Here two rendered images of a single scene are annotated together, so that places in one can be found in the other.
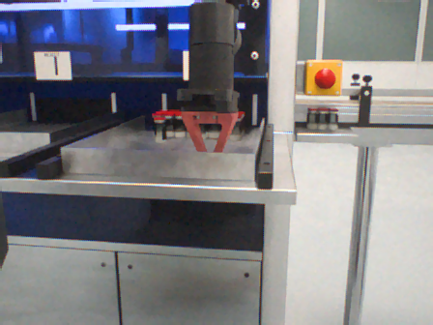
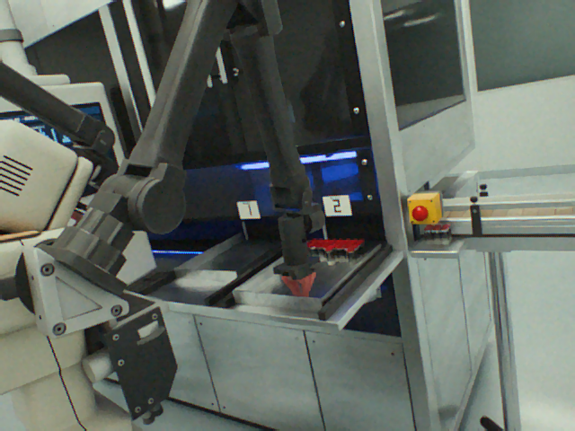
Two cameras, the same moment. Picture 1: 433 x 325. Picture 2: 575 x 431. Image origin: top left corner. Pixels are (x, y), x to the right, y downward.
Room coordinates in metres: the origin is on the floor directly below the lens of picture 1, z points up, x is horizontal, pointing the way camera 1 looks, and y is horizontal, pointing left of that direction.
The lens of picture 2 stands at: (-0.30, -0.44, 1.33)
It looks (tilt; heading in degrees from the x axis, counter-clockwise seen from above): 14 degrees down; 28
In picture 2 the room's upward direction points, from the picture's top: 12 degrees counter-clockwise
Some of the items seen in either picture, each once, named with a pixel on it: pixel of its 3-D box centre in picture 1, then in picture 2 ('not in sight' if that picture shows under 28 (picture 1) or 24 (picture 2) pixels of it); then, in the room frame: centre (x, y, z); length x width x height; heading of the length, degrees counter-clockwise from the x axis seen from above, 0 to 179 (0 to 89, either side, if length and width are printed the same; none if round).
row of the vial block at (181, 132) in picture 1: (196, 126); (331, 253); (0.79, 0.04, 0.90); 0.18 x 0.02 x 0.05; 81
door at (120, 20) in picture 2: not in sight; (175, 74); (0.96, 0.56, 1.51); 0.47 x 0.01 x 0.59; 82
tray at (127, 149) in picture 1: (184, 139); (311, 271); (0.68, 0.06, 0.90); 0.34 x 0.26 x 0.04; 171
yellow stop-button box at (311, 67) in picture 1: (322, 77); (425, 207); (0.87, -0.22, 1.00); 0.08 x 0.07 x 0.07; 172
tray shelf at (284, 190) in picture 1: (100, 148); (270, 272); (0.74, 0.22, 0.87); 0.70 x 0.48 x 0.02; 82
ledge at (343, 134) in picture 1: (324, 132); (440, 245); (0.91, -0.24, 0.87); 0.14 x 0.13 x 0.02; 172
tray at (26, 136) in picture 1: (36, 126); (240, 253); (0.83, 0.38, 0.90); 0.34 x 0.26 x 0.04; 172
